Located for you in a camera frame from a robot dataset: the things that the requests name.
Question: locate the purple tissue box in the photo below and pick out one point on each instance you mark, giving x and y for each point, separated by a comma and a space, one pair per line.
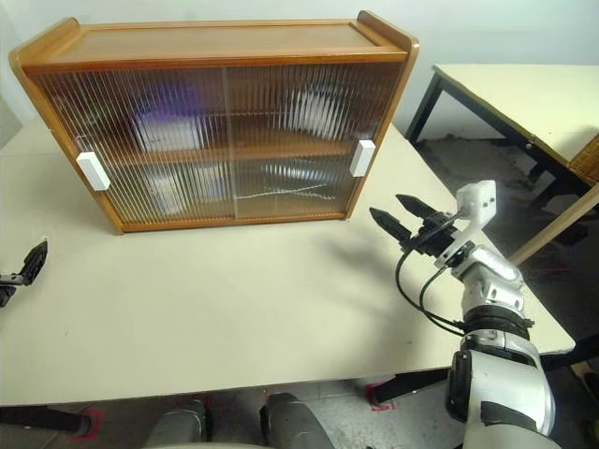
168, 131

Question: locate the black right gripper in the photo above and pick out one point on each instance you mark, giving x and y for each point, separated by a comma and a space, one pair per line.
433, 234

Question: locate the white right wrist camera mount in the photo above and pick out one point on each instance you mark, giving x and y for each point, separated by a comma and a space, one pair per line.
477, 201

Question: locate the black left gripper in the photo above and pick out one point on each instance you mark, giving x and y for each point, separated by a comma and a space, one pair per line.
7, 287

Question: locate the cream table black frame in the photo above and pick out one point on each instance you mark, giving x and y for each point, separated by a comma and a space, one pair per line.
515, 93

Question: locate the black table leg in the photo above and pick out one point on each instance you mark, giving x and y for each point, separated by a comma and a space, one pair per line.
42, 418
412, 386

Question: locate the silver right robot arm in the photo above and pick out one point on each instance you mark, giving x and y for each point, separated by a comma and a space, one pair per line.
496, 388

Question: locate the ribbed clear sliding door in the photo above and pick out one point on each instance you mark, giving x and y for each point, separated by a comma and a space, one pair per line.
65, 107
262, 93

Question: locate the light wooden beam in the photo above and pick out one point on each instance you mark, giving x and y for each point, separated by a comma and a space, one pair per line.
552, 229

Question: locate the brown wooden cabinet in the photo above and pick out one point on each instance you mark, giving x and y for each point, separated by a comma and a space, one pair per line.
210, 39

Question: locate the large yellow wicker basket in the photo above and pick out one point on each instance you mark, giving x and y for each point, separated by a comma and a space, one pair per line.
587, 163

